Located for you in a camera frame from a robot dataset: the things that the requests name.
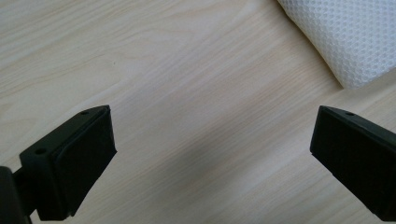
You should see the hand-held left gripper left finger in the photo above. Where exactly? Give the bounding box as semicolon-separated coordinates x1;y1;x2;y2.
12;105;118;222

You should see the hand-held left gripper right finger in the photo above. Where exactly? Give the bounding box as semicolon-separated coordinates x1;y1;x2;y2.
309;105;396;222

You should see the white mesh cloth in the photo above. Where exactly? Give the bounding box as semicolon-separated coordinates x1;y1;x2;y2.
276;0;396;91

